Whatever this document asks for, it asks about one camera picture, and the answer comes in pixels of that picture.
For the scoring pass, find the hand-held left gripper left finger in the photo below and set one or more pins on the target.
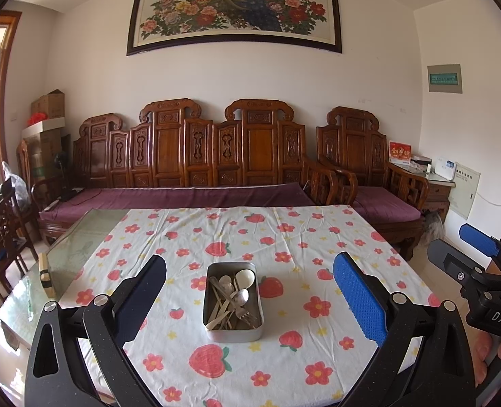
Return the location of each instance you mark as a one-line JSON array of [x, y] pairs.
[[144, 292]]

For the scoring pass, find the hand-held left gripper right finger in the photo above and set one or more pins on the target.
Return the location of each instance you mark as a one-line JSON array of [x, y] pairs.
[[356, 294]]

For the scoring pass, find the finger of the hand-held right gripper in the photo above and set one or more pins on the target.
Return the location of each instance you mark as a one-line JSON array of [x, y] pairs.
[[477, 235], [450, 260]]

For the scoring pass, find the small metal spoon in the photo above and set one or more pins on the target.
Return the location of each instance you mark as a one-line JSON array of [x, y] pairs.
[[225, 282]]

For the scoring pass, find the large metal serving spoon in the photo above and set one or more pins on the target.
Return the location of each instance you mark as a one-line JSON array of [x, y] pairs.
[[242, 296]]

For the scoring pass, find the rectangular metal tray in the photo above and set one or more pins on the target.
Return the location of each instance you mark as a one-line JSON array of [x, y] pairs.
[[233, 334]]

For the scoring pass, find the person's right hand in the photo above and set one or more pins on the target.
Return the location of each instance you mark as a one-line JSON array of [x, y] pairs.
[[484, 352]]

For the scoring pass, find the white printed panel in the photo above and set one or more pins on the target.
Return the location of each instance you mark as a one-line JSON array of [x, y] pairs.
[[464, 190]]

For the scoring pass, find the wooden side table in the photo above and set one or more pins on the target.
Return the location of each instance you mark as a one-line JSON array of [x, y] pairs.
[[439, 197]]

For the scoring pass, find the white desk phone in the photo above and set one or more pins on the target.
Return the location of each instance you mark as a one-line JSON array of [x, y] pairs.
[[445, 169]]

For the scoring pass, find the purple armchair cushion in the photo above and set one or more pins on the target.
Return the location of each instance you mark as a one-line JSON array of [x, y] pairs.
[[386, 205]]

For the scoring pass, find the tissue box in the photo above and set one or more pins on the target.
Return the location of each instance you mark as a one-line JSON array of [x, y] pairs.
[[420, 162]]

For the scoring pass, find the wooden block with black band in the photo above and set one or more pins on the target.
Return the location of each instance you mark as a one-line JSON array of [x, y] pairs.
[[47, 275]]

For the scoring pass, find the purple sofa cushion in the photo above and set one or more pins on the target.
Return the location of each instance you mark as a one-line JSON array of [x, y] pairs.
[[191, 197]]

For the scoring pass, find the floral strawberry tablecloth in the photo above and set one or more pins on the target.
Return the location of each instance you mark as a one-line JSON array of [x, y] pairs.
[[276, 369]]

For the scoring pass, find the grey remote control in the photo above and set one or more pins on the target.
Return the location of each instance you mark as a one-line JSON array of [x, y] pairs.
[[51, 205]]

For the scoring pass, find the black desk fan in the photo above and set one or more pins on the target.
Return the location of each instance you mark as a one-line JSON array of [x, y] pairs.
[[61, 163]]

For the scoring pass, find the wooden dining chair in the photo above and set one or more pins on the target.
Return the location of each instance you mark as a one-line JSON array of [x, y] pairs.
[[4, 220]]

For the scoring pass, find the clear plastic bag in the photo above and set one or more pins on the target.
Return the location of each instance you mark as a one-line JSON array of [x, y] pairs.
[[17, 186]]

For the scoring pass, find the long carved wooden sofa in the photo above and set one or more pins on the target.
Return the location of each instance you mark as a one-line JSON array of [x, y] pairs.
[[259, 144]]

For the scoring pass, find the flat white box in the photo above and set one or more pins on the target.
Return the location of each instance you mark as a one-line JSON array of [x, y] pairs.
[[42, 129]]

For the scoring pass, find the framed peacock flower painting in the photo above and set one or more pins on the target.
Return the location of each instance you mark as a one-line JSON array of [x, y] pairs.
[[233, 4]]

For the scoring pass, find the grey wall electrical box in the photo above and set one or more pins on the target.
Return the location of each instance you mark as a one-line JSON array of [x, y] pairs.
[[445, 78]]

